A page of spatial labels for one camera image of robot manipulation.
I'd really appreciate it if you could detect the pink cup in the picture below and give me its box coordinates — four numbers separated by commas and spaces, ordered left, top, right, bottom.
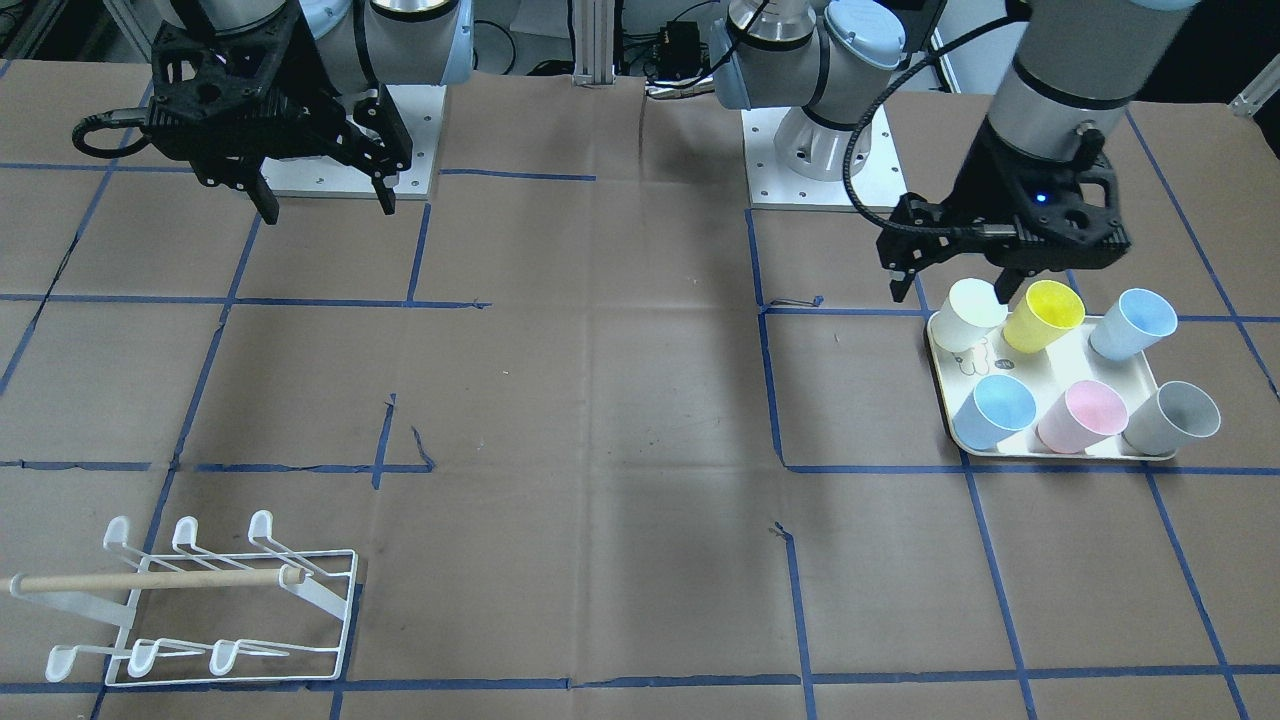
1036, 380, 1130, 454

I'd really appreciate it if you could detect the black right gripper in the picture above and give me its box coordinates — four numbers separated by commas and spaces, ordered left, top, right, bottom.
142, 5, 412, 225

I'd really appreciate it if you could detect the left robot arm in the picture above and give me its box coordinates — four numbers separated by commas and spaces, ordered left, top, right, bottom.
708, 1, 1194, 301

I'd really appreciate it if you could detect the aluminium frame post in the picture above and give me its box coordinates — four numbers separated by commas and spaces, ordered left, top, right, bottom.
568, 0, 623, 87

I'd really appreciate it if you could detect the yellow cup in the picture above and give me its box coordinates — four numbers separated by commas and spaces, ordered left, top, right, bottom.
1002, 279, 1085, 354

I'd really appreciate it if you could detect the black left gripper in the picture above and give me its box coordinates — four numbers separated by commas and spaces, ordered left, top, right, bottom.
878, 126, 1132, 305

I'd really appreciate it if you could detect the light blue cup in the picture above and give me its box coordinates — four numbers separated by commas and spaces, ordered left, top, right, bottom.
952, 375, 1038, 451
1088, 288, 1179, 361

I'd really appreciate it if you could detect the white cup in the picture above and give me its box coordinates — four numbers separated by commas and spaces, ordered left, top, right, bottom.
929, 278, 1009, 354

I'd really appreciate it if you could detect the cream serving tray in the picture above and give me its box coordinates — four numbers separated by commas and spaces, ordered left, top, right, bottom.
925, 313, 1178, 461

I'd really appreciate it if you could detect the grey cup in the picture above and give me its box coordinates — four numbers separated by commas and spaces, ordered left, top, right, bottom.
1123, 380, 1222, 456

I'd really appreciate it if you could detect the white wire cup rack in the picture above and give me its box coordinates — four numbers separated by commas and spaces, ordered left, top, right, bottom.
8, 510, 360, 688

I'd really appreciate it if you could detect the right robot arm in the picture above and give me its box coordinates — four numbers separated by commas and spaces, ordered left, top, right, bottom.
140, 1, 474, 224

